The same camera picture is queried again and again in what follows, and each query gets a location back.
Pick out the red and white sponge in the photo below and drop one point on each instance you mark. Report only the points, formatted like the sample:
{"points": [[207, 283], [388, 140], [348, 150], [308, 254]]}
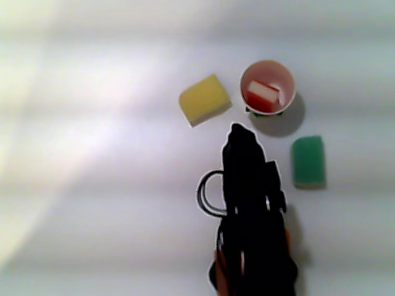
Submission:
{"points": [[262, 95]]}

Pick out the green and white sponge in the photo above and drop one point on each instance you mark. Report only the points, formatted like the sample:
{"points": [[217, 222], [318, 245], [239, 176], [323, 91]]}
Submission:
{"points": [[308, 160]]}

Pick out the white paper cup green band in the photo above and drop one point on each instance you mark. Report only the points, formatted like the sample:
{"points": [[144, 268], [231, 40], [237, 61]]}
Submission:
{"points": [[287, 77]]}

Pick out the yellow and white sponge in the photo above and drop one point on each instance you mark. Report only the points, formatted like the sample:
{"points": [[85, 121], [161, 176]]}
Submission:
{"points": [[203, 98]]}

